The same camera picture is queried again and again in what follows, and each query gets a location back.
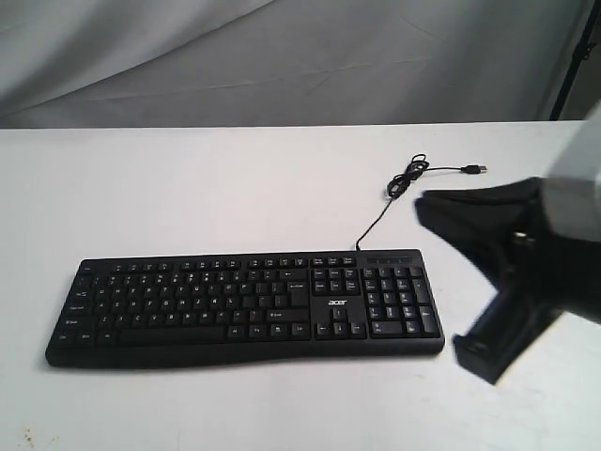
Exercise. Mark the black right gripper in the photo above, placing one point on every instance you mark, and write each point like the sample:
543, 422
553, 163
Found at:
495, 228

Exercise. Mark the black acer keyboard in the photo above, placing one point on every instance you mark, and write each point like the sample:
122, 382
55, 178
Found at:
162, 312

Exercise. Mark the black tripod stand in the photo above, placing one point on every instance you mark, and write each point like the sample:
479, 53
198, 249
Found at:
582, 52

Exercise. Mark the grey fabric backdrop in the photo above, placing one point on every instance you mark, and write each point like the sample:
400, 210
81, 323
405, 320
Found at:
125, 64

